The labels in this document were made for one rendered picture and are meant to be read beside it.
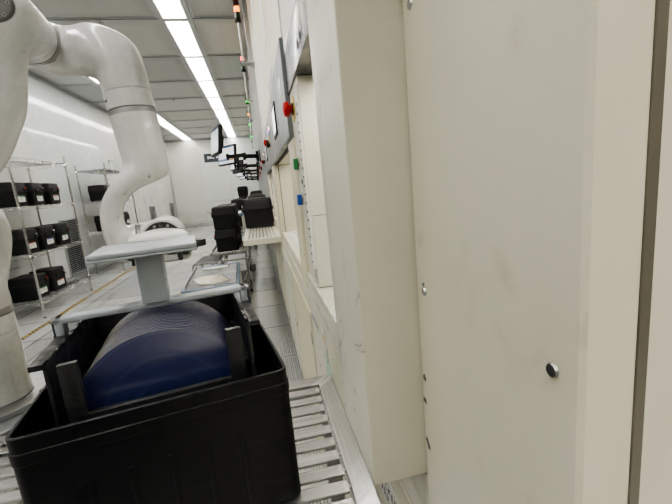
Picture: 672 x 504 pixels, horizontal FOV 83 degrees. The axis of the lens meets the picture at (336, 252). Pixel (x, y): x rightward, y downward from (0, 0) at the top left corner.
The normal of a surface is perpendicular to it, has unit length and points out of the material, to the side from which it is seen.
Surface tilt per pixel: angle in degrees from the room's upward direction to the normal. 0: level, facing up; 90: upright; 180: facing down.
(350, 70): 90
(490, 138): 90
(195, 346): 90
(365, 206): 90
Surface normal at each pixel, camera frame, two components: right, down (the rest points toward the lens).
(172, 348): 0.36, 0.15
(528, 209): -0.98, 0.12
